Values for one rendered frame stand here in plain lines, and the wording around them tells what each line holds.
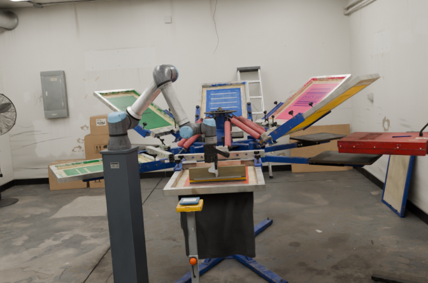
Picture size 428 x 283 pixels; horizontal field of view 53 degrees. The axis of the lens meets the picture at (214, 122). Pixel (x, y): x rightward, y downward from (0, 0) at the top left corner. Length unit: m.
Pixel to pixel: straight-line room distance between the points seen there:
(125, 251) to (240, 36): 4.92
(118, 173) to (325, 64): 5.09
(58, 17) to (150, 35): 1.56
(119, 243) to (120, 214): 0.19
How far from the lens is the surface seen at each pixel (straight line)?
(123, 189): 2.76
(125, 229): 2.83
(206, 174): 2.71
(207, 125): 2.65
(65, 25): 7.72
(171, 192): 2.50
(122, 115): 2.74
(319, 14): 7.30
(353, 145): 3.16
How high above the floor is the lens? 1.60
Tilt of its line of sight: 6 degrees down
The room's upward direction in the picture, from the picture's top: 4 degrees counter-clockwise
